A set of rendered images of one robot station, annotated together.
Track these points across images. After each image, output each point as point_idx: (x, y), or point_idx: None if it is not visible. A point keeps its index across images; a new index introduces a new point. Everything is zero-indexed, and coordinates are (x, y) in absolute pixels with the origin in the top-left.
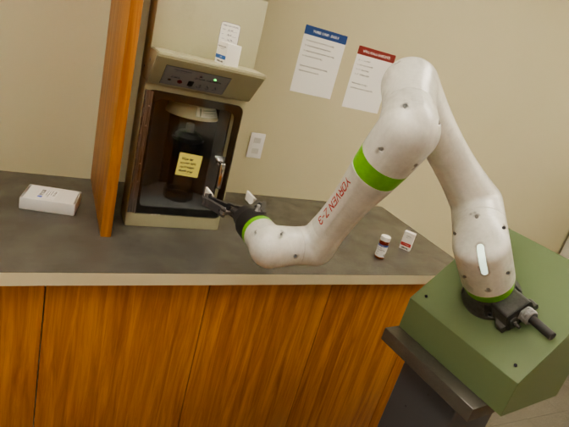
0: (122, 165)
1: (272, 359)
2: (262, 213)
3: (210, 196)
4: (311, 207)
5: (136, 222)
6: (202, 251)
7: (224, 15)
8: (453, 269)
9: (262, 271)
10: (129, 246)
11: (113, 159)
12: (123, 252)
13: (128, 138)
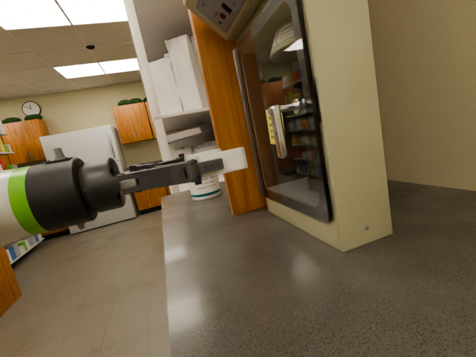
0: (392, 159)
1: None
2: (42, 163)
3: (179, 158)
4: None
5: (273, 210)
6: (239, 260)
7: None
8: None
9: (183, 346)
10: (221, 225)
11: (214, 133)
12: (206, 227)
13: (390, 123)
